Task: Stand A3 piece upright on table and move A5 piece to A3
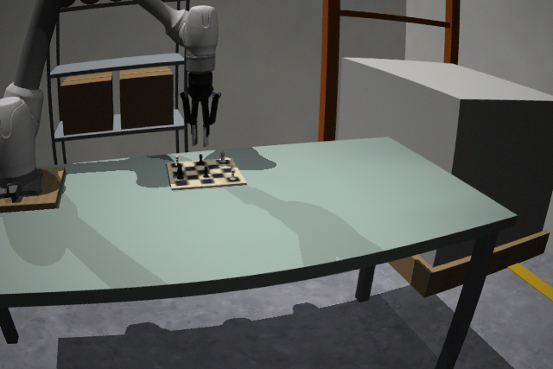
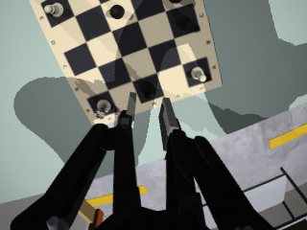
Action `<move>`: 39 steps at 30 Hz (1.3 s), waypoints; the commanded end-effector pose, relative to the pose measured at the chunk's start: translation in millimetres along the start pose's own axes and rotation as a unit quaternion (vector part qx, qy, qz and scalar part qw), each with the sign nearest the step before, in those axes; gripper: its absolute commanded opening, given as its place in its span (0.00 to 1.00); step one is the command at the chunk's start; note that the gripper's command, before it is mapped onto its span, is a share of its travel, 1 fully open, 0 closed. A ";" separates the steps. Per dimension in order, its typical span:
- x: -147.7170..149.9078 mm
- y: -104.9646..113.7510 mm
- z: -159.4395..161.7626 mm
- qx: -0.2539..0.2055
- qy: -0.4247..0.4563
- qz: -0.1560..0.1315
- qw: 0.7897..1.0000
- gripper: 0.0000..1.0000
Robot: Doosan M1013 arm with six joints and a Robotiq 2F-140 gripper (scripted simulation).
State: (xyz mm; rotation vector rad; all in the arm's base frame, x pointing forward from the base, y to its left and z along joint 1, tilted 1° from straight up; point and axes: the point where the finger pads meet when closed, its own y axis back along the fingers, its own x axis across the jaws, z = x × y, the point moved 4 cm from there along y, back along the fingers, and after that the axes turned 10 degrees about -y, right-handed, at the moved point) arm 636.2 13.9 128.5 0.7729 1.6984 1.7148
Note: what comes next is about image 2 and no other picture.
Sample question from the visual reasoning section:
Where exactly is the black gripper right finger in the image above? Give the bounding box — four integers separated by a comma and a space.
158, 97, 275, 230

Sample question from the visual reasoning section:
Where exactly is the chess board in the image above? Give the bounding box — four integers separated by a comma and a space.
29, 0, 223, 126

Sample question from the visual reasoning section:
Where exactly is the white pawn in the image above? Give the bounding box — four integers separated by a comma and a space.
44, 3, 64, 17
191, 67, 206, 81

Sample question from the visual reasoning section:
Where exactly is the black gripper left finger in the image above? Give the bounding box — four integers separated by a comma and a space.
11, 92, 145, 230

